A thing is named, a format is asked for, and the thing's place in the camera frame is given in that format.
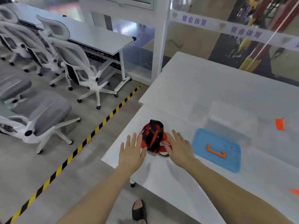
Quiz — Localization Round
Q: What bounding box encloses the large clear plastic box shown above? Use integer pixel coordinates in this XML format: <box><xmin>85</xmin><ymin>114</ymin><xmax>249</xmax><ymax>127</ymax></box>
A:
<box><xmin>259</xmin><ymin>109</ymin><xmax>299</xmax><ymax>156</ymax></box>

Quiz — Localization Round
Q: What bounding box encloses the red yellow pillar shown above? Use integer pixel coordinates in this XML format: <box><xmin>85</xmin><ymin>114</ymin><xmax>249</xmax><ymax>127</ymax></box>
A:
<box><xmin>239</xmin><ymin>0</ymin><xmax>299</xmax><ymax>72</ymax></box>

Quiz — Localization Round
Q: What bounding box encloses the blue lid orange handle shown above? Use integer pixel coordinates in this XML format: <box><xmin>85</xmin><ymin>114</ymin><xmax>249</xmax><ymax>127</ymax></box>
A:
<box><xmin>192</xmin><ymin>128</ymin><xmax>241</xmax><ymax>173</ymax></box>

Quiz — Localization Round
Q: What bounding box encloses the white mesh office chair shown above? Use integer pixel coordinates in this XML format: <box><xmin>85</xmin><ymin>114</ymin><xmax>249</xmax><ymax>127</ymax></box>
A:
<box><xmin>0</xmin><ymin>6</ymin><xmax>66</xmax><ymax>88</ymax></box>
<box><xmin>36</xmin><ymin>15</ymin><xmax>118</xmax><ymax>110</ymax></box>

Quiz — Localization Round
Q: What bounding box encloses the white folding desk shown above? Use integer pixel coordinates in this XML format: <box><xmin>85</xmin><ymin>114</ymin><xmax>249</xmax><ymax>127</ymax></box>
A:
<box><xmin>0</xmin><ymin>2</ymin><xmax>137</xmax><ymax>92</ymax></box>

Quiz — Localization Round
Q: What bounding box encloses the grey seat office chair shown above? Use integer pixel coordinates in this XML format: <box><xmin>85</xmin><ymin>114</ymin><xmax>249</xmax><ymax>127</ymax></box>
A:
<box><xmin>0</xmin><ymin>70</ymin><xmax>81</xmax><ymax>154</ymax></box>

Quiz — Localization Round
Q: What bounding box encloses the person's right hand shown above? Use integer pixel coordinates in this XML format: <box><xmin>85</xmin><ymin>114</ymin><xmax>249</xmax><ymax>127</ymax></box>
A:
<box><xmin>160</xmin><ymin>130</ymin><xmax>196</xmax><ymax>170</ymax></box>

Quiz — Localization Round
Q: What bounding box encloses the clear lid orange handle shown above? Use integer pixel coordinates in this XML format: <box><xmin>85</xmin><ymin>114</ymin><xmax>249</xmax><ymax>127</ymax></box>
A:
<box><xmin>257</xmin><ymin>156</ymin><xmax>299</xmax><ymax>208</ymax></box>

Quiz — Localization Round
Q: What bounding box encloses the black sandal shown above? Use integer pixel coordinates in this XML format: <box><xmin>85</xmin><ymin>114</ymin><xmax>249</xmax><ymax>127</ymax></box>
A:
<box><xmin>132</xmin><ymin>199</ymin><xmax>148</xmax><ymax>224</ymax></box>

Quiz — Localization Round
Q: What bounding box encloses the black resistance band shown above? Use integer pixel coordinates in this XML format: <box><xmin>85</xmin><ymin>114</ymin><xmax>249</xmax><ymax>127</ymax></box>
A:
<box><xmin>141</xmin><ymin>119</ymin><xmax>170</xmax><ymax>158</ymax></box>

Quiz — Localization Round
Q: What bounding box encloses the small clear plastic box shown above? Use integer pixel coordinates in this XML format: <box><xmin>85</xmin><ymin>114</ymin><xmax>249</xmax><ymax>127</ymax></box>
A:
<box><xmin>205</xmin><ymin>100</ymin><xmax>257</xmax><ymax>138</ymax></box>

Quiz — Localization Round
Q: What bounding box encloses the red resistance band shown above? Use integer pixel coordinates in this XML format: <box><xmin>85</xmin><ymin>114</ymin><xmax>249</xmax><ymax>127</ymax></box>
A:
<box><xmin>136</xmin><ymin>123</ymin><xmax>173</xmax><ymax>158</ymax></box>

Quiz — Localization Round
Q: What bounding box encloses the person's right forearm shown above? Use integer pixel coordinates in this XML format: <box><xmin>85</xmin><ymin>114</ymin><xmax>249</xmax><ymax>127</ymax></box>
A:
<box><xmin>184</xmin><ymin>158</ymin><xmax>295</xmax><ymax>224</ymax></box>

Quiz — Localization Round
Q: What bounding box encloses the white banner purple print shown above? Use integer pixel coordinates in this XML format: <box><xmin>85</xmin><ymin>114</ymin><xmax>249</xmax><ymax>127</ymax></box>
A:
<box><xmin>172</xmin><ymin>10</ymin><xmax>299</xmax><ymax>50</ymax></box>

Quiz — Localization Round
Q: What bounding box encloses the white window frame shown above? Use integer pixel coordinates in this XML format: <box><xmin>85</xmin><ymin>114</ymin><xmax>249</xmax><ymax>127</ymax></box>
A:
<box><xmin>79</xmin><ymin>0</ymin><xmax>173</xmax><ymax>86</ymax></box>

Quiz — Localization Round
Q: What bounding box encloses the person's left forearm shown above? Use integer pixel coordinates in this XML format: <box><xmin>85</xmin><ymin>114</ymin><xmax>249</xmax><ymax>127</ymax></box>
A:
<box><xmin>56</xmin><ymin>161</ymin><xmax>140</xmax><ymax>224</ymax></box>

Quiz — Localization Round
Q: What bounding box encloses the yellow black floor tape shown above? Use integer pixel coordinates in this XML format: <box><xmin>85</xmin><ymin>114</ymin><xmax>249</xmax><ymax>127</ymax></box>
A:
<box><xmin>4</xmin><ymin>86</ymin><xmax>140</xmax><ymax>224</ymax></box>

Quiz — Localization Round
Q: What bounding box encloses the person's left hand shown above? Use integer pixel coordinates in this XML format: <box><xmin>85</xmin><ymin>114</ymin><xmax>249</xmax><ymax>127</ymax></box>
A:
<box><xmin>118</xmin><ymin>133</ymin><xmax>148</xmax><ymax>175</ymax></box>

